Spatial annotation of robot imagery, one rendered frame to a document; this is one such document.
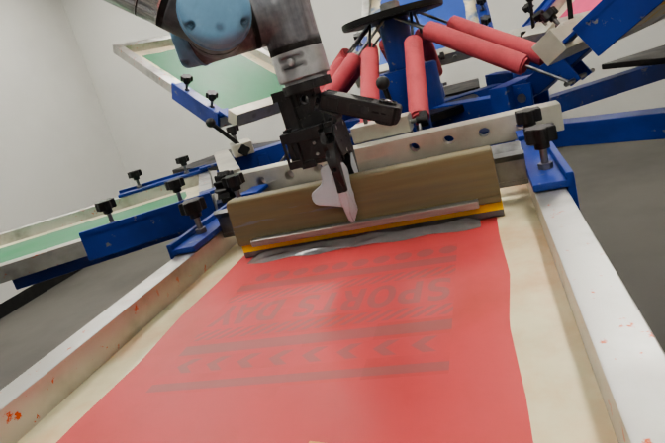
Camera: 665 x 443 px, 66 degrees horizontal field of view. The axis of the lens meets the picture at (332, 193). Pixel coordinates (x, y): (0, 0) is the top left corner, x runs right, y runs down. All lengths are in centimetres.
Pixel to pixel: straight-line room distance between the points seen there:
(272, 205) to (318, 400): 40
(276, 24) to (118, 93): 551
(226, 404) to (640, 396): 32
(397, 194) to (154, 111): 532
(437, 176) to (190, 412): 43
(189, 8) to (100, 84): 576
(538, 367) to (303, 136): 44
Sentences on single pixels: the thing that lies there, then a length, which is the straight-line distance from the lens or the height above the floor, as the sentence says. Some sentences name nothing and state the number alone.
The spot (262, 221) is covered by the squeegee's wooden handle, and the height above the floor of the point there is 101.
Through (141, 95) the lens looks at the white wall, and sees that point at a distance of 602.
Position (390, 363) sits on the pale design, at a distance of 47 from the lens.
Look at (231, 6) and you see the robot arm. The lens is 56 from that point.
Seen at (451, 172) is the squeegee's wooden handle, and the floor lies 103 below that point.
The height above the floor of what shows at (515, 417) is 95.
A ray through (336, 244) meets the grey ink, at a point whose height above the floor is 96.
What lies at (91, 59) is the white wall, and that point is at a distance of 633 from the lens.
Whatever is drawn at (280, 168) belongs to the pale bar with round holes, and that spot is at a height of 103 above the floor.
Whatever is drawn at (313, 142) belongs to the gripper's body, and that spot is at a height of 112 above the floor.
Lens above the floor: 121
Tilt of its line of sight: 13 degrees down
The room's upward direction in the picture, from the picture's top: 16 degrees counter-clockwise
